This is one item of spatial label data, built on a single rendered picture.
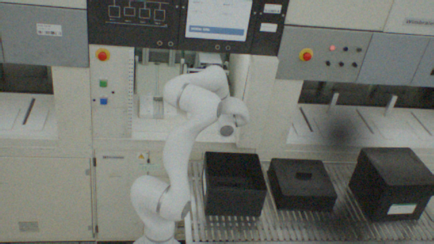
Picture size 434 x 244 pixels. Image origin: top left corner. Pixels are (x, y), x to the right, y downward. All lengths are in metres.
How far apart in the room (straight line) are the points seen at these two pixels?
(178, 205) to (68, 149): 1.00
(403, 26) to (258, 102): 0.78
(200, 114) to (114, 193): 1.22
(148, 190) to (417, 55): 1.51
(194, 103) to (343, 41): 0.97
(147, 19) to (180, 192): 0.82
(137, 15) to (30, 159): 0.99
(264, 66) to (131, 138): 0.80
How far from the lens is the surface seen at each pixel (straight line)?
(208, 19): 2.03
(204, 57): 2.45
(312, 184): 2.29
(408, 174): 2.34
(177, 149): 1.56
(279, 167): 2.33
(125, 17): 2.02
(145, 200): 1.64
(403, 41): 2.38
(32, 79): 2.76
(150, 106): 2.57
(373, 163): 2.32
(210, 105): 1.50
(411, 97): 3.22
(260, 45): 2.13
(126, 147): 2.39
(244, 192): 2.05
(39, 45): 2.13
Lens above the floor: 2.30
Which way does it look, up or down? 34 degrees down
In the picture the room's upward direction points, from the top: 9 degrees clockwise
